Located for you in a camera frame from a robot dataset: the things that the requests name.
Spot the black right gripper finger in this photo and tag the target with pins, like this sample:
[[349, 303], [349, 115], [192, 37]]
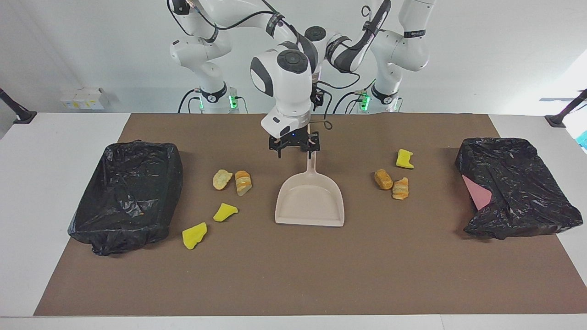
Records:
[[312, 151], [279, 152]]

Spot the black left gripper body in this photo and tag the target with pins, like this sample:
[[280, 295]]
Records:
[[317, 98]]

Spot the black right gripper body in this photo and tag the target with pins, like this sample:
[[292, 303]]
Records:
[[293, 140]]

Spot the toy croissant pastry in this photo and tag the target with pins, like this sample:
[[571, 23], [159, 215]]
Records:
[[243, 182], [400, 188]]

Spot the beige plastic dustpan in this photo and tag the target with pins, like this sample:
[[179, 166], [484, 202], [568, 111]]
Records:
[[309, 201]]

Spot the pale toy pastry piece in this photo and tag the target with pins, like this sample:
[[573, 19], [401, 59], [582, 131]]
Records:
[[222, 179]]

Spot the brown toy bread roll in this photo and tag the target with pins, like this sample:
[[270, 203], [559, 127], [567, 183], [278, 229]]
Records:
[[383, 179]]

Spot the yellow sponge chunk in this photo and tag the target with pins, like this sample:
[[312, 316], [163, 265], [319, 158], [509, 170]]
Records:
[[404, 158], [225, 212], [194, 235]]

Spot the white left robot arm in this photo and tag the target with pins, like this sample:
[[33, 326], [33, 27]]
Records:
[[408, 50]]

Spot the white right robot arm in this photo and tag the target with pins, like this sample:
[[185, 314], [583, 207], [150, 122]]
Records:
[[284, 91]]

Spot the black bag lined open bin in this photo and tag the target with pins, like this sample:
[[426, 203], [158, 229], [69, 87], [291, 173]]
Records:
[[128, 192]]

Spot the pink plastic bin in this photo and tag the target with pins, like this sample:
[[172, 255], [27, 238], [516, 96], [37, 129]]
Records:
[[478, 195]]

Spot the crumpled black trash bag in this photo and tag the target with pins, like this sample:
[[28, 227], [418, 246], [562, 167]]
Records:
[[518, 183]]

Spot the brown table mat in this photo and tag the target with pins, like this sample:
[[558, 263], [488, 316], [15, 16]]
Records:
[[293, 275]]

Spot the white power box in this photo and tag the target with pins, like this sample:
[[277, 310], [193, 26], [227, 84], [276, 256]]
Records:
[[85, 97]]

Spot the cyan object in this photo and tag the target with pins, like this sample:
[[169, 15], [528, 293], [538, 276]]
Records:
[[584, 140]]

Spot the black camera stand base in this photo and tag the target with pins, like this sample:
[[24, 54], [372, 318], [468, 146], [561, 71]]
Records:
[[566, 112], [16, 110]]

